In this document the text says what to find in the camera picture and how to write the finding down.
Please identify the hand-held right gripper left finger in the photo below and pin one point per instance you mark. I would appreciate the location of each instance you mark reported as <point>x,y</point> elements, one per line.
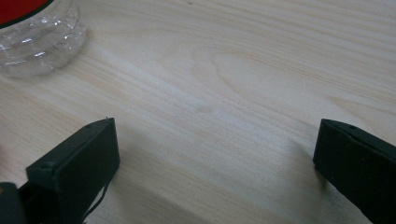
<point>71,168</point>

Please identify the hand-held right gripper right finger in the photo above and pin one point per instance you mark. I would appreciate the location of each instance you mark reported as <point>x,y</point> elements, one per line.
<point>358,165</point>

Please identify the clear plastic bottle red label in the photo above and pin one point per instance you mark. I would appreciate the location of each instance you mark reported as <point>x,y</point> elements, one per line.
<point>37,43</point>

